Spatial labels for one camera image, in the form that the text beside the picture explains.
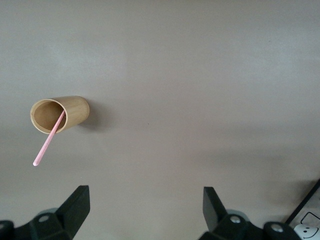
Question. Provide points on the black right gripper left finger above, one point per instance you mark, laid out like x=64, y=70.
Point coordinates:
x=72, y=212

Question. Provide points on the white cup with smiley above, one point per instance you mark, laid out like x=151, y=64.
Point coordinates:
x=310, y=232

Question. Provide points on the pink straw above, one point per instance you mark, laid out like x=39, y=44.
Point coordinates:
x=46, y=143

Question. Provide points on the bamboo cup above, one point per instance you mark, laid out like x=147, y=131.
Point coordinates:
x=76, y=110

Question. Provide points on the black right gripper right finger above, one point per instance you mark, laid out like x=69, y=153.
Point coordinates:
x=215, y=217

